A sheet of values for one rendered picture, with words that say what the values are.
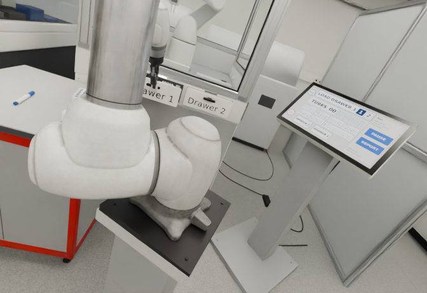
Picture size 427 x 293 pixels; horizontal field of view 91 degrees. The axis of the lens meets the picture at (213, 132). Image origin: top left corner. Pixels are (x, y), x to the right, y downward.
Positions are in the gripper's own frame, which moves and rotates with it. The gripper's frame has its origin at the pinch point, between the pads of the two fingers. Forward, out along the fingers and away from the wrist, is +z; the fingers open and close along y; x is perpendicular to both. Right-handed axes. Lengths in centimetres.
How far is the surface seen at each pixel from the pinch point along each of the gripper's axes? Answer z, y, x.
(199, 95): 8.3, 9.0, -24.7
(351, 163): -14, -37, -92
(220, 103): 9.4, 7.3, -38.1
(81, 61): 8.5, 16.4, 43.9
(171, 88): 2.6, 3.9, -8.3
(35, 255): 60, -74, 43
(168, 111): 22.8, 4.6, -8.3
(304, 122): -8, -12, -80
